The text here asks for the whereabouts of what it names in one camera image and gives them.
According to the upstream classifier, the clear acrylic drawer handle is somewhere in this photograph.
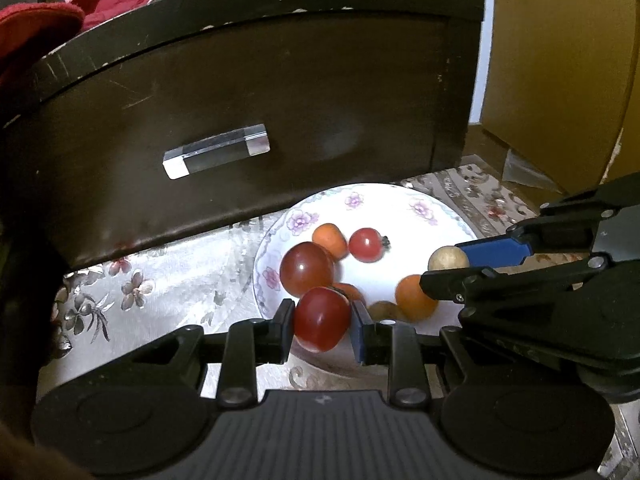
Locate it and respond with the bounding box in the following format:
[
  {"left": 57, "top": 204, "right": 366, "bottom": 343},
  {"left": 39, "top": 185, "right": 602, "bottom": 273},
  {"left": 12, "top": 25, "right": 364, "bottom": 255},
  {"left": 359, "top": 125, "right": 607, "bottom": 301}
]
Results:
[{"left": 162, "top": 123, "right": 271, "bottom": 181}]

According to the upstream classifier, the red cherry tomato with stem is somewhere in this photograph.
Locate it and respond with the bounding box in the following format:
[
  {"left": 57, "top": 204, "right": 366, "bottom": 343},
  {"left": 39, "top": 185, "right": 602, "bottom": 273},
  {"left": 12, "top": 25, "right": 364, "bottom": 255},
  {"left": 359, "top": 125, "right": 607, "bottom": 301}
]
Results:
[{"left": 348, "top": 227, "right": 391, "bottom": 263}]

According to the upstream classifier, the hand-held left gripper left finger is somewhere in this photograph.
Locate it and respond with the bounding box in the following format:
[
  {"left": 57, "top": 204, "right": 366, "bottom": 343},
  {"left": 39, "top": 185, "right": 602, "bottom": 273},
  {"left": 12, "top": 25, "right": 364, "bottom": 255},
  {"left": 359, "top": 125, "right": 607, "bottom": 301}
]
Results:
[{"left": 125, "top": 299, "right": 296, "bottom": 407}]

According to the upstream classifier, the dark wooden nightstand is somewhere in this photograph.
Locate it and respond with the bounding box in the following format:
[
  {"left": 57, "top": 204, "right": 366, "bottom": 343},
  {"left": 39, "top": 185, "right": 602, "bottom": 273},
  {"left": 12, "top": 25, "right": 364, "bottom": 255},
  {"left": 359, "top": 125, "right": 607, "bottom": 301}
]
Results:
[{"left": 0, "top": 0, "right": 487, "bottom": 271}]

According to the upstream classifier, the white floral bowl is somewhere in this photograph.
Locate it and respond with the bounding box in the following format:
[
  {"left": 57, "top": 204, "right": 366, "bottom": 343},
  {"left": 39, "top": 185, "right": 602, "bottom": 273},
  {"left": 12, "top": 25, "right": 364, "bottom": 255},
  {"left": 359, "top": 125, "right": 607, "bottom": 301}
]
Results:
[{"left": 252, "top": 184, "right": 478, "bottom": 376}]

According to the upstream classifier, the large dark red tomato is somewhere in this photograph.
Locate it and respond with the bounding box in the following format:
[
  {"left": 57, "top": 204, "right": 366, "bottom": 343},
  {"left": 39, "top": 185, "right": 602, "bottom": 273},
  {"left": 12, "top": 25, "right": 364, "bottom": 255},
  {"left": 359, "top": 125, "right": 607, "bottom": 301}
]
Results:
[{"left": 279, "top": 241, "right": 336, "bottom": 297}]

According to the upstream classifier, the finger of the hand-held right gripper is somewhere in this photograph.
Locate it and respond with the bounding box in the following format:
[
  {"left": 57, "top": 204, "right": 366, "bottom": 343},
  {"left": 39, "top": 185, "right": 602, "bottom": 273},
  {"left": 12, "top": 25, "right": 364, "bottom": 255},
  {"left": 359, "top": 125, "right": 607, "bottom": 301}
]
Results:
[
  {"left": 457, "top": 174, "right": 640, "bottom": 267},
  {"left": 420, "top": 254, "right": 640, "bottom": 311}
]

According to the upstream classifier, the cardboard box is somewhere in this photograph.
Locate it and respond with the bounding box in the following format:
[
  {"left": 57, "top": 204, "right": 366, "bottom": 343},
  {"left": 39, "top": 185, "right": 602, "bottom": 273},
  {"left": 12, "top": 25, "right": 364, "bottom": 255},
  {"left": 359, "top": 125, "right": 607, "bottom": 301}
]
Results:
[{"left": 480, "top": 0, "right": 640, "bottom": 196}]

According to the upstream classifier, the orange cherry tomato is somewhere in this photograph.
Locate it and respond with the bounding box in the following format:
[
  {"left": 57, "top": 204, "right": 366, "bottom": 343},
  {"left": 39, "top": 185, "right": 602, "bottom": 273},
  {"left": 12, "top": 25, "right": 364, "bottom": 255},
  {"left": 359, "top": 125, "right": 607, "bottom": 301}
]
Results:
[
  {"left": 395, "top": 274, "right": 440, "bottom": 322},
  {"left": 332, "top": 282, "right": 364, "bottom": 303},
  {"left": 312, "top": 224, "right": 348, "bottom": 261}
]

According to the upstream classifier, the red blanket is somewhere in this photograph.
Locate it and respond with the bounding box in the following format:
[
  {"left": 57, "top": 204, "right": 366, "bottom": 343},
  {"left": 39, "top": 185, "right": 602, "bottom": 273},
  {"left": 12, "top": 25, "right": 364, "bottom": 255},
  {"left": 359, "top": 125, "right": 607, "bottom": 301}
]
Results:
[{"left": 0, "top": 0, "right": 171, "bottom": 96}]

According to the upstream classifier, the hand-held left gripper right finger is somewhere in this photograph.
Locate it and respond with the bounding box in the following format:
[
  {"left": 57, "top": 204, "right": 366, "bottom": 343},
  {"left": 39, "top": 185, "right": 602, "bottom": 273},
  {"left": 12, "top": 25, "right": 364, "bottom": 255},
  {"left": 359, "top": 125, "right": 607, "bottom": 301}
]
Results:
[{"left": 351, "top": 301, "right": 501, "bottom": 407}]

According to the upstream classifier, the tan longan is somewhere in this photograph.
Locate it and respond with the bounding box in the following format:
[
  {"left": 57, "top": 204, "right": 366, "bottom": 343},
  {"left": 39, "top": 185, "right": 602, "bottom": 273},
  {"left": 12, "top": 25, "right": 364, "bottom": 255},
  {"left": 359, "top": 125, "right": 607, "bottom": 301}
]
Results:
[
  {"left": 367, "top": 300, "right": 408, "bottom": 322},
  {"left": 428, "top": 245, "right": 471, "bottom": 272}
]

